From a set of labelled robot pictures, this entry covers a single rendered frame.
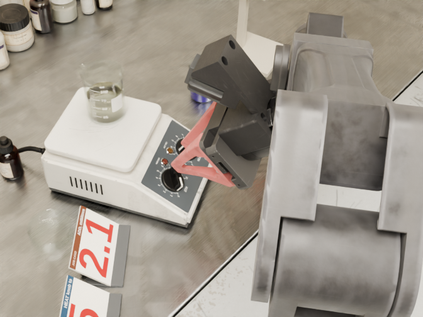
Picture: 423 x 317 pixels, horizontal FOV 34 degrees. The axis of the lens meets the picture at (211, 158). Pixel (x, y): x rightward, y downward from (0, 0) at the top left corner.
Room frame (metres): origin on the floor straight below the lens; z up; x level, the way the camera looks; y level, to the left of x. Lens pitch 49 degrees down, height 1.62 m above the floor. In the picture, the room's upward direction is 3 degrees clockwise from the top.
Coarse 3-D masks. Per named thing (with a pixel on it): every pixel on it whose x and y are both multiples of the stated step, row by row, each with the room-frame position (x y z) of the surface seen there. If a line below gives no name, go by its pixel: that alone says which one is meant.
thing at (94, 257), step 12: (96, 216) 0.50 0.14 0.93; (84, 228) 0.48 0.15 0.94; (96, 228) 0.49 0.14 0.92; (108, 228) 0.49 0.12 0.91; (84, 240) 0.46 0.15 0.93; (96, 240) 0.47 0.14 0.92; (108, 240) 0.48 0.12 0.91; (84, 252) 0.45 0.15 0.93; (96, 252) 0.45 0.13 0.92; (108, 252) 0.46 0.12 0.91; (84, 264) 0.43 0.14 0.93; (96, 264) 0.44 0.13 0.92; (108, 264) 0.44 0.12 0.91; (96, 276) 0.42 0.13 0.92
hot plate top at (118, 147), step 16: (80, 96) 0.65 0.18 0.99; (64, 112) 0.62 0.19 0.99; (80, 112) 0.62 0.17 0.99; (128, 112) 0.63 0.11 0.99; (144, 112) 0.63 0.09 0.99; (160, 112) 0.63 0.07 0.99; (64, 128) 0.59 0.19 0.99; (80, 128) 0.60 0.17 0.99; (96, 128) 0.60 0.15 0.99; (112, 128) 0.60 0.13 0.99; (128, 128) 0.60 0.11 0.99; (144, 128) 0.60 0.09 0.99; (48, 144) 0.57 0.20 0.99; (64, 144) 0.57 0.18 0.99; (80, 144) 0.57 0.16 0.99; (96, 144) 0.57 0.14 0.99; (112, 144) 0.57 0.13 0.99; (128, 144) 0.57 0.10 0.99; (144, 144) 0.58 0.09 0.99; (80, 160) 0.55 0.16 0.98; (96, 160) 0.54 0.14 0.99; (112, 160) 0.54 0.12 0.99; (128, 160) 0.55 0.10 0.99
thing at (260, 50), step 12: (240, 0) 0.87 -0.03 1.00; (264, 0) 0.84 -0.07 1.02; (240, 12) 0.87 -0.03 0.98; (240, 24) 0.87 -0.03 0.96; (240, 36) 0.87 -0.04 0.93; (252, 36) 0.90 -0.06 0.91; (252, 48) 0.87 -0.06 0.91; (264, 48) 0.87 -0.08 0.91; (252, 60) 0.84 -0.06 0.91; (264, 60) 0.84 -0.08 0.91; (264, 72) 0.81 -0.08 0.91
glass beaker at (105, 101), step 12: (96, 60) 0.65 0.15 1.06; (108, 60) 0.65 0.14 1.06; (84, 72) 0.63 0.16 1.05; (96, 72) 0.65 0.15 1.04; (108, 72) 0.65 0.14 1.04; (120, 72) 0.64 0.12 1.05; (84, 84) 0.61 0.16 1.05; (96, 84) 0.60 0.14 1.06; (108, 84) 0.60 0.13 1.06; (120, 84) 0.62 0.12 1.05; (96, 96) 0.60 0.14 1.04; (108, 96) 0.60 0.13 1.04; (120, 96) 0.61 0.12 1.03; (96, 108) 0.60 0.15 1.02; (108, 108) 0.60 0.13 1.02; (120, 108) 0.61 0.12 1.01; (96, 120) 0.60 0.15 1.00; (108, 120) 0.60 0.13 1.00; (120, 120) 0.61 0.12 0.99
